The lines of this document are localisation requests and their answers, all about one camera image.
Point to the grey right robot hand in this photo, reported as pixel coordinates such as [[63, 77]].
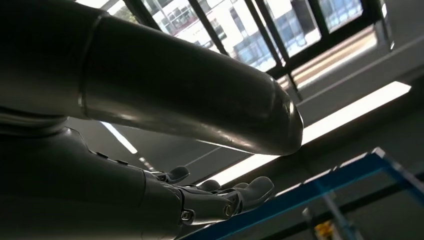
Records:
[[165, 86]]

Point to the short ceiling light strip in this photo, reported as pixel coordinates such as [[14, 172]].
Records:
[[119, 137]]

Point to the black framed window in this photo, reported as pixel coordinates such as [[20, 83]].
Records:
[[285, 20]]

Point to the long ceiling light strip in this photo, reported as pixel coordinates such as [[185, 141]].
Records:
[[357, 111]]

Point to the small yellow object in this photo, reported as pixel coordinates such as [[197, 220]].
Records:
[[324, 230]]

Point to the dark metal beam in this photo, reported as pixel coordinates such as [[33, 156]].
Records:
[[381, 195]]

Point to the blue metal frame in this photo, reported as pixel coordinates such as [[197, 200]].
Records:
[[331, 184]]

